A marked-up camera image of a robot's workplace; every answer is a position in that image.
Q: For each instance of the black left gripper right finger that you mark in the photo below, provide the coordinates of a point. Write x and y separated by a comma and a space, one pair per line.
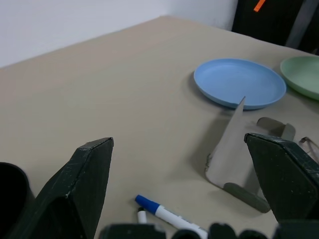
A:
286, 179

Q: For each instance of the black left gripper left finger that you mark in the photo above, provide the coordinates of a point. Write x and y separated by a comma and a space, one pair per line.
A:
74, 189

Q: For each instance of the clear-framed glasses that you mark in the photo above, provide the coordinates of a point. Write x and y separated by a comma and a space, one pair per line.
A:
305, 140

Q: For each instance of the grey glasses case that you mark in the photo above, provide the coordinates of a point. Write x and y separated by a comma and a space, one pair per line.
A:
229, 159

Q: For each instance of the small white marker, black cap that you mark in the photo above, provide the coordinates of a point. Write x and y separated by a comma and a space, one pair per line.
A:
142, 217

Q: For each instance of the white marker with blue cap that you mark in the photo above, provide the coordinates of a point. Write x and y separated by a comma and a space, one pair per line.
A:
164, 212

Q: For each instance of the green plastic plate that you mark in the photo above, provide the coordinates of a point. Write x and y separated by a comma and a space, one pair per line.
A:
304, 74

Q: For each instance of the blue plastic plate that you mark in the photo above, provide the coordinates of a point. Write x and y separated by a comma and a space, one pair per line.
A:
236, 79

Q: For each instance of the grey metal bar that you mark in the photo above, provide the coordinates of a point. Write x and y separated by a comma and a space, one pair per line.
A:
299, 25

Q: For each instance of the black cabinet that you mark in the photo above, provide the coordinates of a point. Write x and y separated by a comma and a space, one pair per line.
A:
274, 20

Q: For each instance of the orange tag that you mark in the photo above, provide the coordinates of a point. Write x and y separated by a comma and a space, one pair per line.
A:
259, 5

